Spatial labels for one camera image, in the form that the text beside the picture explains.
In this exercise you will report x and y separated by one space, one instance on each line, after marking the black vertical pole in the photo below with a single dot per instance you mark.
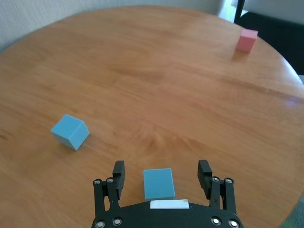
240 10

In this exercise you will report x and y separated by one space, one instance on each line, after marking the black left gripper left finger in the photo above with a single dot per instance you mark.
117 180

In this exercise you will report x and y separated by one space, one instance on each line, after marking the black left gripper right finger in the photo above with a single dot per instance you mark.
205 180

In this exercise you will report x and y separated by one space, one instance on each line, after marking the pink cube block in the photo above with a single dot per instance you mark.
246 40

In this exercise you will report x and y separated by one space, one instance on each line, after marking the light blue cube block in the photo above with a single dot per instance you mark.
69 133
158 184

